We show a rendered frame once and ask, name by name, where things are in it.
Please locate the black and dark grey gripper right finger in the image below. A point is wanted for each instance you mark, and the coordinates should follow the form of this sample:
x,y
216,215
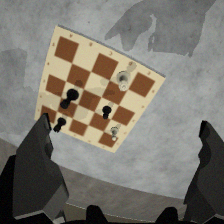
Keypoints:
x,y
205,194

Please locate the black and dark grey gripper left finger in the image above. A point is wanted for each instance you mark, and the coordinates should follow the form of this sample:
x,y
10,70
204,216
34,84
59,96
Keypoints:
x,y
32,188

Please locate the brown and cream chessboard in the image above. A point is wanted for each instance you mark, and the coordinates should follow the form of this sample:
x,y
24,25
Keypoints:
x,y
76,62

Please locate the white pawn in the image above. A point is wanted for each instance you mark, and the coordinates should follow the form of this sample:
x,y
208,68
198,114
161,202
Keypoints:
x,y
114,131

